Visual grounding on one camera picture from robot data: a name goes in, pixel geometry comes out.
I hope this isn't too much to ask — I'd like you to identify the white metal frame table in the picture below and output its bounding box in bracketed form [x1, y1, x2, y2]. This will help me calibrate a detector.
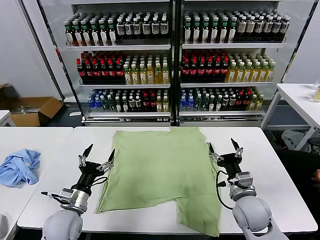
[259, 82, 320, 152]

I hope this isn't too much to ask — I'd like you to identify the glass cabinet door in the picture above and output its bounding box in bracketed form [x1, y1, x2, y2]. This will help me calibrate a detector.
[19, 0, 85, 121]
[279, 0, 320, 85]

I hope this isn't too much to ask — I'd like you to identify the metal rods bundle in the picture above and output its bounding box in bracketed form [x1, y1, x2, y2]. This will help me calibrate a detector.
[19, 105, 42, 113]

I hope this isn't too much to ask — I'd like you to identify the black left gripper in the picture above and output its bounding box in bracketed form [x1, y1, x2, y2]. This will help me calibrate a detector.
[70, 143, 116, 194]

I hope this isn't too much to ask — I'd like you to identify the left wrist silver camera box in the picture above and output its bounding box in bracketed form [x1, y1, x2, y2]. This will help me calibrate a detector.
[58, 188, 76, 205]

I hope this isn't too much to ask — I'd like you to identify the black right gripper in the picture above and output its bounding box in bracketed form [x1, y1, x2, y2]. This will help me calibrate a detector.
[207, 137, 245, 180]

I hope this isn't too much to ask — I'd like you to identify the light green polo shirt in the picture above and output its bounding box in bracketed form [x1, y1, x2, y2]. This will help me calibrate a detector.
[94, 126, 223, 238]

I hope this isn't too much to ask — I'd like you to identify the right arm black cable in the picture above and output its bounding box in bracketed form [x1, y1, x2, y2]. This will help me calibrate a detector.
[215, 170, 236, 210]

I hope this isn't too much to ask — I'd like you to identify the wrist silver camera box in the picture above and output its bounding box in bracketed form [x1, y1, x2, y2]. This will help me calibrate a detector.
[58, 188, 76, 205]
[234, 171, 254, 188]

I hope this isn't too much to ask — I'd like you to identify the glass beverage display cabinet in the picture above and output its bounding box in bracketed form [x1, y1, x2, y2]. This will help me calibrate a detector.
[70, 0, 177, 128]
[175, 0, 291, 128]

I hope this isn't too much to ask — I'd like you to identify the clear bottle yellowish liquid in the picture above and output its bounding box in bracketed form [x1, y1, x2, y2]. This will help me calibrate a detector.
[308, 83, 320, 103]

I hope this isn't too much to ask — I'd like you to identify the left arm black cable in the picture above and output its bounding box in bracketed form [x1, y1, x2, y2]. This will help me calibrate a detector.
[40, 176, 109, 201]

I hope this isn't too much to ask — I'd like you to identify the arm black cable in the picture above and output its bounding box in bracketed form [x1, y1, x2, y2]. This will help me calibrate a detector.
[215, 170, 236, 210]
[40, 176, 109, 201]

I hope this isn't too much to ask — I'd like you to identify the black chair part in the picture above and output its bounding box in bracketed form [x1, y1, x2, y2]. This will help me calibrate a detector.
[306, 138, 320, 151]

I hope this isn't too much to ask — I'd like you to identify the dark bottle white blue label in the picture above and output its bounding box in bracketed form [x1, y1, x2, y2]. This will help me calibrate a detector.
[159, 16, 169, 39]
[132, 17, 142, 40]
[142, 17, 152, 40]
[124, 17, 134, 40]
[116, 17, 126, 40]
[150, 16, 160, 40]

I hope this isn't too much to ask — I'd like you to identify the grey clothes pile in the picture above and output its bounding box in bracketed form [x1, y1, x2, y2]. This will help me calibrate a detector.
[281, 129, 312, 154]

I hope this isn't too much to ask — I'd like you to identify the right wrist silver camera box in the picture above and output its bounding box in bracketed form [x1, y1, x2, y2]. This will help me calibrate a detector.
[234, 171, 254, 188]

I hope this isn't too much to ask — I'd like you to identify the small white table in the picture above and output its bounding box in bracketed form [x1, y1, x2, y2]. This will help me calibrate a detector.
[0, 109, 16, 127]

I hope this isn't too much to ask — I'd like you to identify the crumpled light blue shirt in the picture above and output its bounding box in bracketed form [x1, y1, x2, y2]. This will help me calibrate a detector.
[0, 148, 42, 188]

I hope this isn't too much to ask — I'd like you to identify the green cap dark tea bottle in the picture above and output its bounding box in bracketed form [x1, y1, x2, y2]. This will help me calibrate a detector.
[81, 19, 92, 47]
[219, 16, 228, 44]
[227, 16, 237, 44]
[201, 17, 210, 44]
[72, 20, 83, 47]
[89, 19, 100, 47]
[184, 17, 193, 44]
[98, 19, 109, 47]
[64, 21, 75, 47]
[210, 17, 220, 44]
[192, 17, 202, 44]
[106, 18, 117, 47]

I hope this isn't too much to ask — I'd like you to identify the open cardboard box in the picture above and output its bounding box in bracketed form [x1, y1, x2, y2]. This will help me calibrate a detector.
[0, 96, 65, 127]

